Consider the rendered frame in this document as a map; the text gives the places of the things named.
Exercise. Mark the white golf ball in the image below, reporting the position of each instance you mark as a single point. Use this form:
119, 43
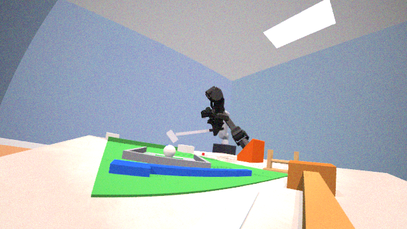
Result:
169, 151

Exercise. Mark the green flat mat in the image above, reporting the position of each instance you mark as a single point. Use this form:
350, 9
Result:
116, 185

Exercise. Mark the red golf putter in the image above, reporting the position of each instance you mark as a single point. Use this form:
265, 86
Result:
174, 138

